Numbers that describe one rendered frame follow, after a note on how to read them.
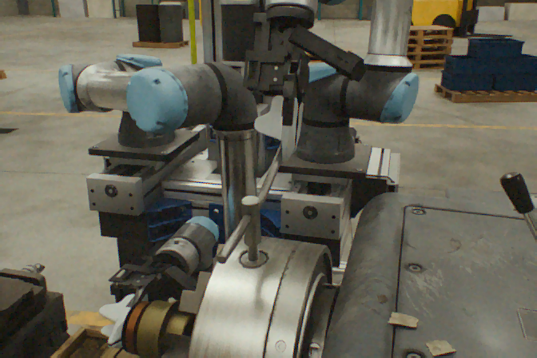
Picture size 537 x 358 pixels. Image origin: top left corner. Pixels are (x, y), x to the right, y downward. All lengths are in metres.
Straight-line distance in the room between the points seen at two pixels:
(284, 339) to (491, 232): 0.32
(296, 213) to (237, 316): 0.56
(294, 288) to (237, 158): 0.45
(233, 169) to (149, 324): 0.38
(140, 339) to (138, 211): 0.56
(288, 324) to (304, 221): 0.56
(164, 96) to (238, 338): 0.45
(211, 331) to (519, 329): 0.32
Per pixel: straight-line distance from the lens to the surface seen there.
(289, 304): 0.62
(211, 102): 0.94
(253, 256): 0.66
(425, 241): 0.70
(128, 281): 0.88
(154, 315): 0.79
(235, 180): 1.04
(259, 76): 0.72
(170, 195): 1.38
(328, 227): 1.14
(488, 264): 0.67
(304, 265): 0.65
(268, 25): 0.75
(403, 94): 1.13
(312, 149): 1.22
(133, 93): 0.95
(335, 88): 1.17
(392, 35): 1.15
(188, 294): 0.79
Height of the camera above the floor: 1.57
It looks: 19 degrees down
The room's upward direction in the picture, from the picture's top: straight up
